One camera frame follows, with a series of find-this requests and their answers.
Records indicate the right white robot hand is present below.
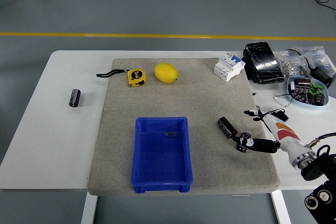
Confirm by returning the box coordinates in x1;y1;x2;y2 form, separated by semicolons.
232;108;313;163

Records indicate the blue plastic box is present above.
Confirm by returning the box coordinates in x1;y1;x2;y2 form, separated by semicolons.
131;116;194;194

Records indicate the small black power adapter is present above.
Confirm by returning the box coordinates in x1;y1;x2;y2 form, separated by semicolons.
272;110;289;123

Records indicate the light blue bowl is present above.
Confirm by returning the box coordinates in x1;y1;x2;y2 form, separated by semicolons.
286;76;330;110

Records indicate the green plastic part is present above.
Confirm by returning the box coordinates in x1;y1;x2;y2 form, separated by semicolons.
309;84;323;95

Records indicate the clear bag of metal nuts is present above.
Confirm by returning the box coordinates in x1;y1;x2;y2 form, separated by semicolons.
275;49;311;78

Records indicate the large black power adapter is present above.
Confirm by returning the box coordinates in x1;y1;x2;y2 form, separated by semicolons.
309;66;335;89

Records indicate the white table leg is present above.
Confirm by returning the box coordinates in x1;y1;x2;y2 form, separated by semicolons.
80;191;98;224
271;190;291;224

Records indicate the black film-wrapped case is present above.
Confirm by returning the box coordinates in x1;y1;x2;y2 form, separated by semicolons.
241;41;286;84

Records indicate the white circuit breaker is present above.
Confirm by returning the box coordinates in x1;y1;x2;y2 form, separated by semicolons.
214;52;246;82

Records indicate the clear bag of bluish parts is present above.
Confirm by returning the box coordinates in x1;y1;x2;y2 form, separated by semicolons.
292;46;329;70

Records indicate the grey-brown mat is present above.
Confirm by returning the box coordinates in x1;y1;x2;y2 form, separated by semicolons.
87;58;280;196

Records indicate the yellow lemon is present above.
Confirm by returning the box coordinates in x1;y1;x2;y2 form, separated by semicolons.
154;62;179;84

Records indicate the yellow tape measure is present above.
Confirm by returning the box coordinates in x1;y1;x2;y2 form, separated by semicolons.
96;68;146;88

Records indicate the thin wire loop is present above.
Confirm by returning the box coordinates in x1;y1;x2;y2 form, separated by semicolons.
275;93;293;108

